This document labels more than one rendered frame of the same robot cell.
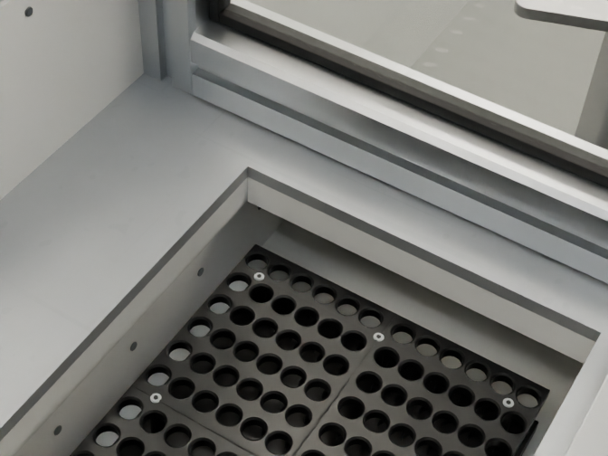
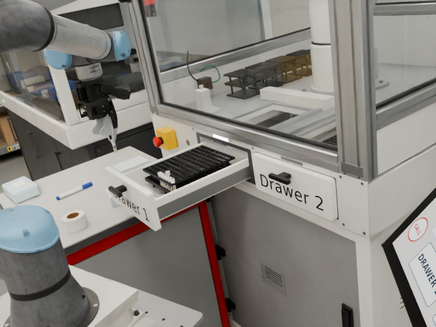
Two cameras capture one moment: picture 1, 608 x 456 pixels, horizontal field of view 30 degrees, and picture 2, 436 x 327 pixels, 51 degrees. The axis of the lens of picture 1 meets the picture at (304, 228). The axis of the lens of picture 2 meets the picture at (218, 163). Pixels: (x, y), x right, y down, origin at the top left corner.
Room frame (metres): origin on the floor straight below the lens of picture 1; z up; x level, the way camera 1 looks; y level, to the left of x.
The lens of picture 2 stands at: (1.48, 0.28, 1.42)
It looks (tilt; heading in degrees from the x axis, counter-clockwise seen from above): 23 degrees down; 209
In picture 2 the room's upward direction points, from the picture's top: 10 degrees counter-clockwise
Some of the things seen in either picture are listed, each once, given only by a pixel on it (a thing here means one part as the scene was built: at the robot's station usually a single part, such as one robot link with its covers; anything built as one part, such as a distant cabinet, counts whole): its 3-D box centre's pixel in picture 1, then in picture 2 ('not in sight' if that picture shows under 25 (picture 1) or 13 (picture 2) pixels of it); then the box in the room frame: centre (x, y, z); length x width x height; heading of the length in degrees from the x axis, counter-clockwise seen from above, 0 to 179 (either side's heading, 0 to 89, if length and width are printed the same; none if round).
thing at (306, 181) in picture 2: not in sight; (291, 184); (0.45, -0.09, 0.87); 0.29 x 0.02 x 0.11; 61
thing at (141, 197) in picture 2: not in sight; (130, 196); (0.58, -0.52, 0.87); 0.29 x 0.02 x 0.11; 61
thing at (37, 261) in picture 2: not in sight; (24, 245); (1.00, -0.43, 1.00); 0.13 x 0.12 x 0.14; 103
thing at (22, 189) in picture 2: not in sight; (21, 189); (0.44, -1.16, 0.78); 0.15 x 0.10 x 0.04; 66
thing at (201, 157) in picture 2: not in sight; (190, 172); (0.40, -0.43, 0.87); 0.22 x 0.18 x 0.06; 151
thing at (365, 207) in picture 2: not in sight; (335, 113); (-0.11, -0.10, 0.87); 1.02 x 0.95 x 0.14; 61
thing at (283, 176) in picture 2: not in sight; (282, 176); (0.47, -0.11, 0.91); 0.07 x 0.04 x 0.01; 61
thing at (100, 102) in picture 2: not in sight; (94, 98); (0.42, -0.70, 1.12); 0.09 x 0.08 x 0.12; 162
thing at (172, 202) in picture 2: not in sight; (193, 172); (0.39, -0.42, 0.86); 0.40 x 0.26 x 0.06; 151
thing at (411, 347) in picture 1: (386, 328); not in sight; (0.36, -0.05, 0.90); 0.18 x 0.02 x 0.01; 61
